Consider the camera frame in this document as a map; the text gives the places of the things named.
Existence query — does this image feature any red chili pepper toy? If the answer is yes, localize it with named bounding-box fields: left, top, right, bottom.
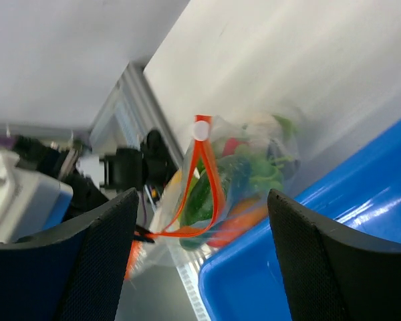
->
left=222, top=137, right=247, bottom=156

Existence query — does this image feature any white slotted cable duct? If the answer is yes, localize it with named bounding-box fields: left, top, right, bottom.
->
left=170, top=248, right=211, bottom=321

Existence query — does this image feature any aluminium mounting rail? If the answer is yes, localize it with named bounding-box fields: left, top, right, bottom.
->
left=89, top=62, right=184, bottom=167

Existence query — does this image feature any clear zip top bag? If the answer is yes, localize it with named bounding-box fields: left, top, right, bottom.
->
left=126, top=113, right=301, bottom=278

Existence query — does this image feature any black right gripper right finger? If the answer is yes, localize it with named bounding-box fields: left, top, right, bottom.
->
left=267, top=189, right=401, bottom=320

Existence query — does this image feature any dark green cucumber toy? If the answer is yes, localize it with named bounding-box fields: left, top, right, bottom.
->
left=180, top=155, right=251, bottom=251

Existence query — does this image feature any blue plastic bin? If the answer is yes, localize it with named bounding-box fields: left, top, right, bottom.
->
left=198, top=120, right=401, bottom=320

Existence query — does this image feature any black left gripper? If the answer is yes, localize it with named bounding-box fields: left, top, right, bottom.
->
left=13, top=129, right=174, bottom=220

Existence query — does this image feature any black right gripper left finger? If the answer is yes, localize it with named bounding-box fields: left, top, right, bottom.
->
left=0, top=189, right=138, bottom=320

